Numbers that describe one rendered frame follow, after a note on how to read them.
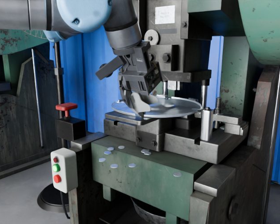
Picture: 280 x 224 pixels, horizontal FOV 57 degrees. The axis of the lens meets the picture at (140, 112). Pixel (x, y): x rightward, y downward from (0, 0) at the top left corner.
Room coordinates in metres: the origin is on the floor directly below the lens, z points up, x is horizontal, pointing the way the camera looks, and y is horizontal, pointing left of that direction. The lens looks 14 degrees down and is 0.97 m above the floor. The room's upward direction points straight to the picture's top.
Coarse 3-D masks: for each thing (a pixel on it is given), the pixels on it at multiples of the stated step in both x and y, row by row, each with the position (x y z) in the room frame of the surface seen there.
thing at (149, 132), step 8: (112, 112) 0.74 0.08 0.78; (120, 120) 0.69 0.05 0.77; (128, 120) 0.67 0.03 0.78; (136, 120) 0.65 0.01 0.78; (144, 120) 0.66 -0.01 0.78; (152, 120) 0.68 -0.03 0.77; (160, 120) 0.76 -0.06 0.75; (168, 120) 0.79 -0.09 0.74; (136, 128) 0.81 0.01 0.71; (144, 128) 0.79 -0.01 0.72; (152, 128) 0.77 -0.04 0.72; (160, 128) 0.76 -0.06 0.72; (168, 128) 0.79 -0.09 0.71; (136, 136) 0.80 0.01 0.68; (144, 136) 0.79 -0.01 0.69; (152, 136) 0.77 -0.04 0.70; (160, 136) 0.76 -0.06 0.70; (136, 144) 0.81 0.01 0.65; (144, 144) 0.79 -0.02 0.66; (152, 144) 0.76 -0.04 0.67; (160, 144) 0.76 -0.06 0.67
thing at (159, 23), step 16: (160, 0) 0.87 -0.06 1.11; (176, 0) 0.83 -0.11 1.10; (160, 16) 0.87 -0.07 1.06; (176, 16) 0.83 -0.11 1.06; (160, 32) 0.87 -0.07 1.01; (176, 32) 0.83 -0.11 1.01; (160, 48) 0.83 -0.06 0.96; (176, 48) 0.82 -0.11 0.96; (192, 48) 0.85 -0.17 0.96; (160, 64) 0.83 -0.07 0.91; (176, 64) 0.82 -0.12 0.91; (192, 64) 0.86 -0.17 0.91
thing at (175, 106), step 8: (160, 96) 0.97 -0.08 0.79; (112, 104) 0.83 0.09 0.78; (120, 104) 0.84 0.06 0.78; (152, 104) 0.81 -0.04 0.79; (160, 104) 0.81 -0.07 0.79; (168, 104) 0.81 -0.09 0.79; (176, 104) 0.84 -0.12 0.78; (184, 104) 0.84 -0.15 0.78; (192, 104) 0.84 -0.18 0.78; (200, 104) 0.82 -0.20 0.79; (120, 112) 0.73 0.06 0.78; (128, 112) 0.71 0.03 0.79; (152, 112) 0.73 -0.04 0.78; (160, 112) 0.73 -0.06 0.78; (168, 112) 0.73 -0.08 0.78; (176, 112) 0.73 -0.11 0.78; (184, 112) 0.73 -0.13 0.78; (192, 112) 0.72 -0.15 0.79
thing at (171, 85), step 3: (168, 81) 0.92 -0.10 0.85; (171, 81) 0.91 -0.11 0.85; (174, 81) 0.90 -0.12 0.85; (177, 81) 0.90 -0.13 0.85; (168, 84) 0.92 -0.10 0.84; (171, 84) 0.91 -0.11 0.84; (174, 84) 0.90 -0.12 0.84; (177, 84) 0.90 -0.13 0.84; (180, 84) 0.90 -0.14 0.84; (168, 87) 0.92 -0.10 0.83; (171, 87) 0.91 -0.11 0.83; (174, 87) 0.90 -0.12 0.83; (177, 87) 0.90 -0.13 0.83; (180, 87) 0.90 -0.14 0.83
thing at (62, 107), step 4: (60, 104) 0.94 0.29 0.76; (64, 104) 0.94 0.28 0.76; (68, 104) 0.94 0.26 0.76; (72, 104) 0.94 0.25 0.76; (76, 104) 0.94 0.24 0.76; (56, 108) 0.92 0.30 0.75; (60, 108) 0.91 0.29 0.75; (64, 108) 0.90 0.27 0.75; (68, 108) 0.91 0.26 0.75; (72, 108) 0.92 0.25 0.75; (68, 112) 0.94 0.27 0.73
